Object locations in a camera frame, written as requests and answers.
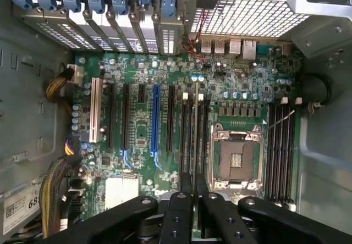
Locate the blue expansion slot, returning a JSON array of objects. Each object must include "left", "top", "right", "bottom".
[{"left": 150, "top": 84, "right": 162, "bottom": 152}]

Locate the long yellow black wire bundle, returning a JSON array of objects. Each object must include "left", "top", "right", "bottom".
[{"left": 39, "top": 156, "right": 83, "bottom": 240}]

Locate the blue serial port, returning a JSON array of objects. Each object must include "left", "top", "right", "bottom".
[{"left": 257, "top": 44, "right": 272, "bottom": 56}]

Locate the black RAM slot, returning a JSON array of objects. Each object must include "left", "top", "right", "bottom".
[
  {"left": 179, "top": 91, "right": 189, "bottom": 174},
  {"left": 188, "top": 97, "right": 195, "bottom": 174},
  {"left": 267, "top": 103, "right": 276, "bottom": 202},
  {"left": 274, "top": 103, "right": 283, "bottom": 203},
  {"left": 205, "top": 98, "right": 212, "bottom": 174},
  {"left": 198, "top": 92, "right": 206, "bottom": 175}
]

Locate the silver chipset heatsink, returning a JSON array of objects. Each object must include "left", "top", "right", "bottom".
[{"left": 105, "top": 176, "right": 140, "bottom": 209}]

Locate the white barcode label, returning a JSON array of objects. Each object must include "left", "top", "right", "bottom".
[{"left": 0, "top": 185, "right": 42, "bottom": 238}]

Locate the thin silver locking lever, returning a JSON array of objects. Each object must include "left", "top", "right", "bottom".
[{"left": 261, "top": 109, "right": 296, "bottom": 135}]

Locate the perforated metal slot cover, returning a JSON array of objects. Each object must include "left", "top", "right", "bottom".
[
  {"left": 19, "top": 13, "right": 97, "bottom": 50},
  {"left": 152, "top": 14, "right": 184, "bottom": 56}
]

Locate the short black expansion slot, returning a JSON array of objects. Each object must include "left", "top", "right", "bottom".
[{"left": 137, "top": 84, "right": 146, "bottom": 104}]

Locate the green motherboard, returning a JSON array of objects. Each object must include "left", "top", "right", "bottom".
[{"left": 71, "top": 48, "right": 304, "bottom": 224}]

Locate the thin red black wire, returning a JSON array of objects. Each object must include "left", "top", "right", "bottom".
[{"left": 180, "top": 8, "right": 209, "bottom": 63}]

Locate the silver CPU socket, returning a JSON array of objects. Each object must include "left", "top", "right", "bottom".
[{"left": 210, "top": 122, "right": 266, "bottom": 193}]

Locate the white power connector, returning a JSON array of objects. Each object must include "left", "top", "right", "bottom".
[{"left": 65, "top": 64, "right": 85, "bottom": 85}]

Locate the long black expansion slot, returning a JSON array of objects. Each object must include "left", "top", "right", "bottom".
[
  {"left": 166, "top": 85, "right": 176, "bottom": 152},
  {"left": 106, "top": 82, "right": 116, "bottom": 150},
  {"left": 121, "top": 84, "right": 131, "bottom": 150}
]

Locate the small black yellow-wired connector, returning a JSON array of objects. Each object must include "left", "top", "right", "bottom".
[{"left": 64, "top": 136, "right": 82, "bottom": 157}]

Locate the silver ethernet port block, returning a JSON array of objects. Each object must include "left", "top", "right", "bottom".
[{"left": 241, "top": 38, "right": 258, "bottom": 60}]

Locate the black cable loop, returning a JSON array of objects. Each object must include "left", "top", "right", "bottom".
[{"left": 301, "top": 73, "right": 333, "bottom": 110}]

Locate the white expansion slot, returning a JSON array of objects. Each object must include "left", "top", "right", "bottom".
[{"left": 89, "top": 77, "right": 103, "bottom": 143}]

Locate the silver USB port stack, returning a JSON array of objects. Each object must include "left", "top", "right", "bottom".
[
  {"left": 213, "top": 38, "right": 227, "bottom": 54},
  {"left": 201, "top": 38, "right": 214, "bottom": 54},
  {"left": 228, "top": 38, "right": 243, "bottom": 56}
]

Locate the grey metal PC case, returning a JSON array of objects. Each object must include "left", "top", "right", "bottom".
[{"left": 0, "top": 0, "right": 352, "bottom": 244}]

